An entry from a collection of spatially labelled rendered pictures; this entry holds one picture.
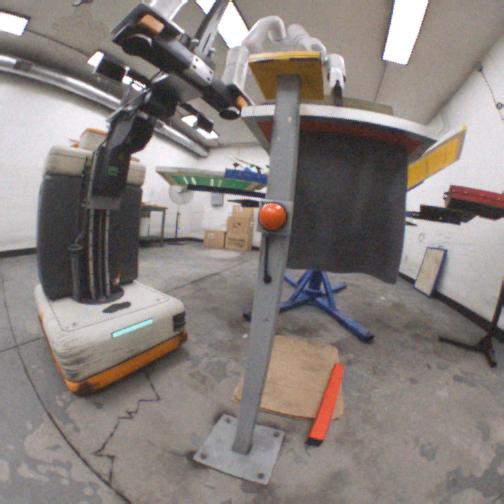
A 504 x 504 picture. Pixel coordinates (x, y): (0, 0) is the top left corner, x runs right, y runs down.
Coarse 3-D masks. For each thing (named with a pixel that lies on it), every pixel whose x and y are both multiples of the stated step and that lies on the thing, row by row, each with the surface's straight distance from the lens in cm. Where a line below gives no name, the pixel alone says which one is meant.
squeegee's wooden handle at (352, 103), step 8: (328, 96) 80; (312, 104) 78; (320, 104) 78; (328, 104) 78; (344, 104) 79; (352, 104) 80; (360, 104) 80; (368, 104) 81; (376, 104) 82; (384, 104) 84; (376, 112) 80; (384, 112) 81; (392, 112) 83
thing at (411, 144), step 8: (344, 128) 64; (352, 128) 63; (360, 128) 63; (360, 136) 67; (368, 136) 67; (376, 136) 67; (384, 136) 67; (392, 136) 66; (400, 136) 66; (400, 144) 71; (408, 144) 71; (416, 144) 70; (408, 152) 76
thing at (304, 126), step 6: (264, 126) 67; (270, 126) 66; (300, 126) 64; (306, 126) 64; (312, 126) 64; (318, 126) 64; (324, 126) 63; (330, 126) 63; (336, 126) 63; (342, 126) 63; (264, 132) 71; (270, 132) 70; (330, 132) 66; (336, 132) 66
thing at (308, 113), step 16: (256, 112) 62; (272, 112) 61; (304, 112) 59; (320, 112) 59; (336, 112) 59; (352, 112) 60; (368, 112) 62; (256, 128) 68; (368, 128) 63; (384, 128) 62; (400, 128) 62; (416, 128) 65; (432, 144) 70
